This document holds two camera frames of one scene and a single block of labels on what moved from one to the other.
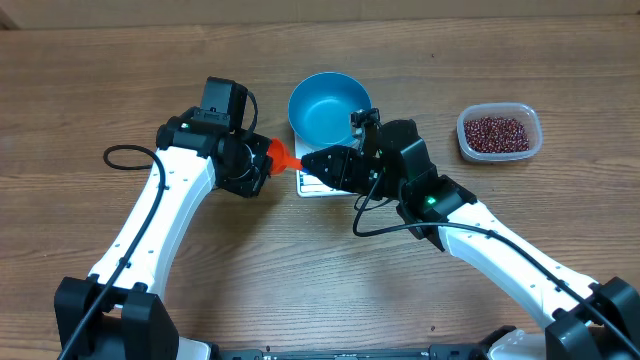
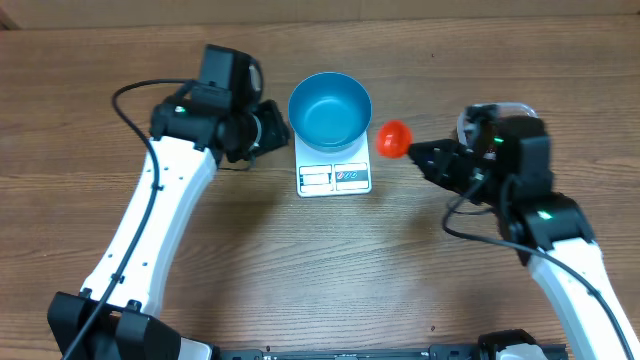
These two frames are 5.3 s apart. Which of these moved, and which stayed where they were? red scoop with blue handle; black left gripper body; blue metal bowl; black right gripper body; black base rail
Moved: black left gripper body; red scoop with blue handle; black right gripper body
Stayed: black base rail; blue metal bowl
